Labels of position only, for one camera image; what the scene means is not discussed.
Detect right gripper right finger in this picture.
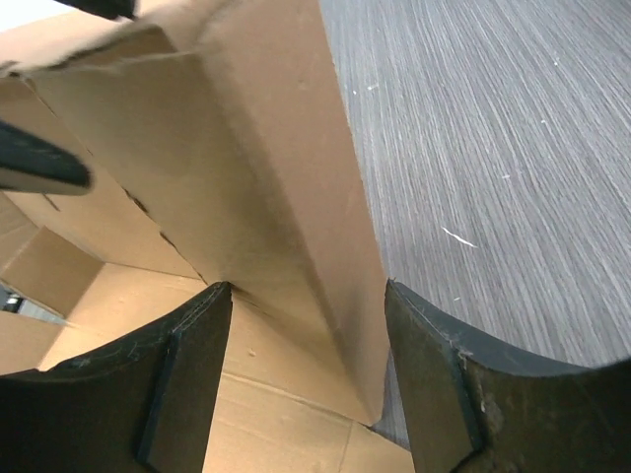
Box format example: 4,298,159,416
385,280,630,472

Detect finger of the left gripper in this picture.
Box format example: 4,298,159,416
58,0,136,20
1,121,93,196

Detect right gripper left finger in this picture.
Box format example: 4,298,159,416
1,282,233,472

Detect brown cardboard blanks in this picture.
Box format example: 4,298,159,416
1,1,413,472

